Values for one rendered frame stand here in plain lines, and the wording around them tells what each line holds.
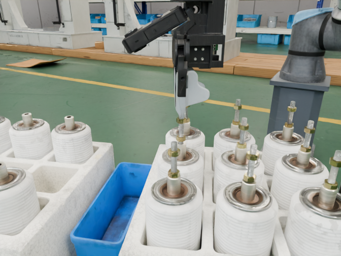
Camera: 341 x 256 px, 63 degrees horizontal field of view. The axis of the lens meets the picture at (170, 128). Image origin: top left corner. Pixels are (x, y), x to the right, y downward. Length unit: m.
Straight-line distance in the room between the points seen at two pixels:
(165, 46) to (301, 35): 2.02
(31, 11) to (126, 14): 4.75
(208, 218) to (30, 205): 0.32
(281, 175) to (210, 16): 0.32
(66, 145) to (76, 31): 3.20
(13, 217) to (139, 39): 0.37
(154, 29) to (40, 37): 3.80
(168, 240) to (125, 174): 0.40
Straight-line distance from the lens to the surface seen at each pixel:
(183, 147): 0.55
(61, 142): 0.71
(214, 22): 0.49
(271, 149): 0.67
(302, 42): 1.05
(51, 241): 0.60
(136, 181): 0.83
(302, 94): 1.05
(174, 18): 0.48
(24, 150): 0.79
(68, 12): 3.86
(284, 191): 0.58
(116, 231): 0.77
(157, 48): 2.97
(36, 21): 7.94
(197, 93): 0.49
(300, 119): 1.07
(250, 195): 0.46
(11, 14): 4.98
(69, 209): 0.63
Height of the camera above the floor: 0.52
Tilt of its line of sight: 23 degrees down
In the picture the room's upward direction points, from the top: straight up
